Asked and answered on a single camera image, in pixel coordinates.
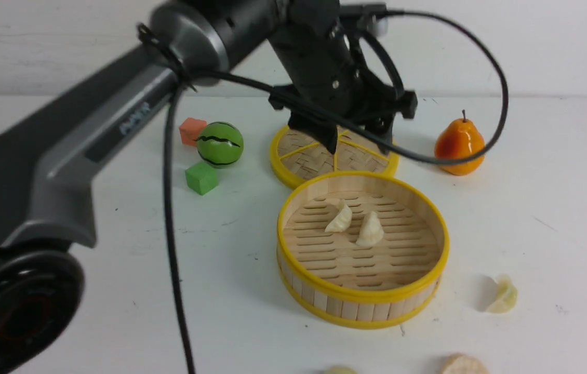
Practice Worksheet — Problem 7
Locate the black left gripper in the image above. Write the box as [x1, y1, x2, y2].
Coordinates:
[268, 21, 418, 155]

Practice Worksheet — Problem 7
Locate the white dumpling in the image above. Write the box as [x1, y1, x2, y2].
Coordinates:
[325, 199, 353, 233]
[356, 211, 384, 248]

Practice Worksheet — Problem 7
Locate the pale green dumpling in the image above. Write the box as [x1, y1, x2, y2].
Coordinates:
[324, 366, 357, 374]
[485, 274, 518, 313]

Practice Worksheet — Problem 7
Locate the tan dumpling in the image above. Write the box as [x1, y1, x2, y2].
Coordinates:
[439, 354, 490, 374]

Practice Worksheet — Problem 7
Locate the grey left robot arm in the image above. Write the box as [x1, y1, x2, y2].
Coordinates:
[0, 1, 418, 373]

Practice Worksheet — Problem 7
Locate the woven bamboo steamer lid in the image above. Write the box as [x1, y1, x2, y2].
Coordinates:
[268, 126, 399, 189]

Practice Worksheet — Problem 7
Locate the bamboo steamer tray yellow rim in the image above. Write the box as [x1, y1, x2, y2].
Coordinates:
[276, 172, 450, 329]

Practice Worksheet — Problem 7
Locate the orange yellow toy pear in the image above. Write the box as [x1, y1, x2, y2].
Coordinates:
[434, 110, 486, 177]

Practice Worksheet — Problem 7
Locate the green striped watermelon ball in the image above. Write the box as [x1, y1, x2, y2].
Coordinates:
[196, 122, 244, 168]

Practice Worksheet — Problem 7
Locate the green foam cube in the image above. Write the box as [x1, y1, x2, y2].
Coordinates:
[185, 161, 219, 196]

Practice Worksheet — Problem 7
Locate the orange foam cube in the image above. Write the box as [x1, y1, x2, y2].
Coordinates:
[179, 117, 208, 147]

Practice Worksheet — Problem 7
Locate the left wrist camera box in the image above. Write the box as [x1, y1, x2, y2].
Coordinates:
[339, 3, 388, 38]

